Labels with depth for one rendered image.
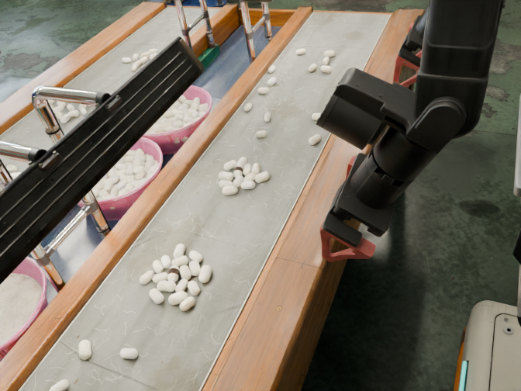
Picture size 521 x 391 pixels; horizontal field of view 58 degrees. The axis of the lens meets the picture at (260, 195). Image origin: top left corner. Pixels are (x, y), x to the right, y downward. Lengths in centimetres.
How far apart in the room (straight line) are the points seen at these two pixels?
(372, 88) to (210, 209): 66
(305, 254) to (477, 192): 142
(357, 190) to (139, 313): 53
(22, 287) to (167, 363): 40
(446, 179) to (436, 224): 29
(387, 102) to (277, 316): 47
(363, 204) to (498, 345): 93
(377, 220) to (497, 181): 179
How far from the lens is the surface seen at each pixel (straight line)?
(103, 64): 189
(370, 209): 56
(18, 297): 110
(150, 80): 85
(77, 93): 82
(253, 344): 82
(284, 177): 113
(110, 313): 97
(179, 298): 91
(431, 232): 203
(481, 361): 140
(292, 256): 92
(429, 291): 184
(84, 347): 92
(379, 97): 49
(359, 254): 56
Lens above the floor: 146
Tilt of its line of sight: 42 degrees down
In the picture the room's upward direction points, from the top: 10 degrees counter-clockwise
